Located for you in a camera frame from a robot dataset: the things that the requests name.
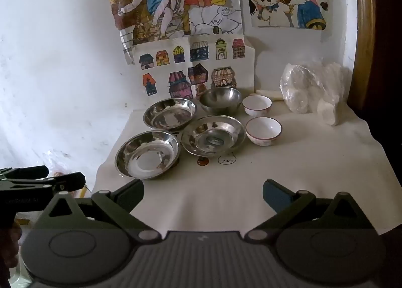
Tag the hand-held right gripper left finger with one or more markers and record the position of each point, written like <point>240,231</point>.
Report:
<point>133,195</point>

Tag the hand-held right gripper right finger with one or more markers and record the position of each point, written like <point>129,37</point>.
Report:
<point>273,195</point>

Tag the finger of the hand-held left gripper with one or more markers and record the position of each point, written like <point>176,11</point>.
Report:
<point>28,172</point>
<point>67,181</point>

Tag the large white red-rimmed bowl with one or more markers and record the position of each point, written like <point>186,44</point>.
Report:
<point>263,129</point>

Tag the steel plate with centre sticker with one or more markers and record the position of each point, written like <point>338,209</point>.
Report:
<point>216,132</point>

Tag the deep steel bowl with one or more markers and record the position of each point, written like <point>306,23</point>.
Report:
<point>221,99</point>

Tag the crumpled plastic bag with orange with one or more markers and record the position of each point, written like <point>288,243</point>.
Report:
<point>59,165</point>

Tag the printed cream tablecloth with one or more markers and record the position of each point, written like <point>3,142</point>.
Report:
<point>207,190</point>

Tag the small white red-rimmed bowl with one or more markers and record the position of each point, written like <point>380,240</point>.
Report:
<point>257,104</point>

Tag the clear plastic bag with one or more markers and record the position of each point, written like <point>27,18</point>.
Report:
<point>298,87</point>

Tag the coloured houses paper sheet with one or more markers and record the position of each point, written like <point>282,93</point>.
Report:
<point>185,65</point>

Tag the wooden frame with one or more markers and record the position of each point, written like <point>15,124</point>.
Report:
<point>361,30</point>

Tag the wall poster with fan child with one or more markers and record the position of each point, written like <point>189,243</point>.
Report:
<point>163,5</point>

